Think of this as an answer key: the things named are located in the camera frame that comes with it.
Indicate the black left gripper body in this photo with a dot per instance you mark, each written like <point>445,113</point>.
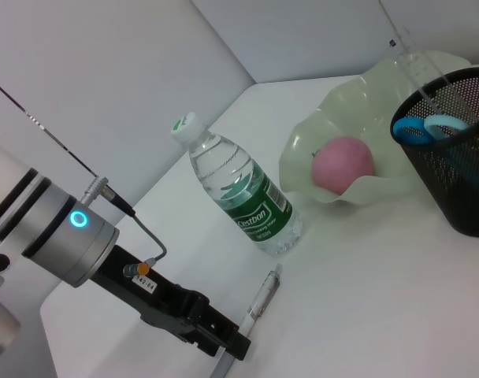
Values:
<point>164,299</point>

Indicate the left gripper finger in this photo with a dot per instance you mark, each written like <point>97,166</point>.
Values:
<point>235,342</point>

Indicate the silver ballpoint pen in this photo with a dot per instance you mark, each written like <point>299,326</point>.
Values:
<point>263,295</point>

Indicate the clear water bottle green label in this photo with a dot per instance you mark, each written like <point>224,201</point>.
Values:
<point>243,189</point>

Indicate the pink toy peach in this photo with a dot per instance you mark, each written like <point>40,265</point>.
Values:
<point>342,165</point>

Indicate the blue scissors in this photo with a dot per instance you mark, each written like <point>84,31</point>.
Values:
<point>411,130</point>

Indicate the transparent plastic ruler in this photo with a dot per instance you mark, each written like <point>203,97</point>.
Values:
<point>420,71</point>

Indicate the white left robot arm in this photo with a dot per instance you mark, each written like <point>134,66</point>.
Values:
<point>58,228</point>

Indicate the green glass fruit bowl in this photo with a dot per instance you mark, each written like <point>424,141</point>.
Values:
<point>361,98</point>

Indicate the black mesh pen holder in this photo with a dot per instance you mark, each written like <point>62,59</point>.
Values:
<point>468,189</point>

